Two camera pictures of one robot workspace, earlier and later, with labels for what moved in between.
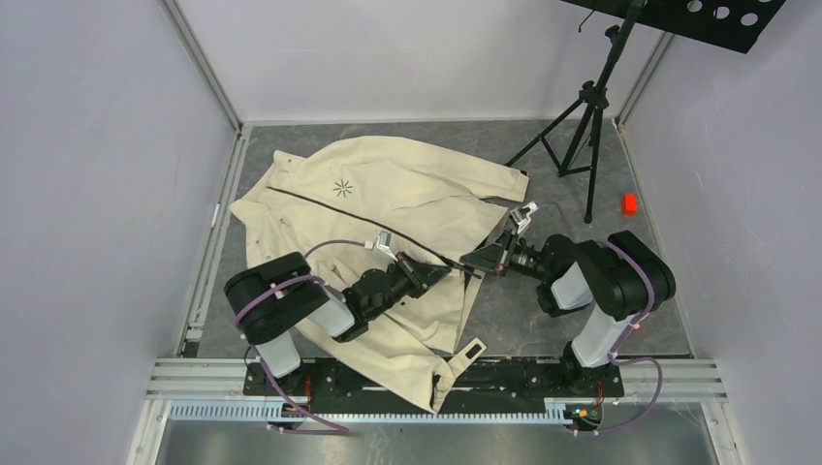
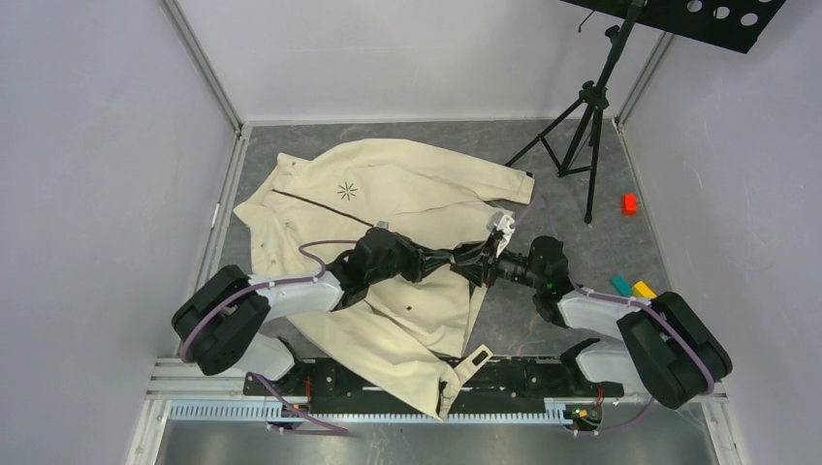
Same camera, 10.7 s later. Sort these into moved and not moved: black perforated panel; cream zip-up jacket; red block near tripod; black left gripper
Moved: black left gripper
Not moved: black perforated panel; red block near tripod; cream zip-up jacket
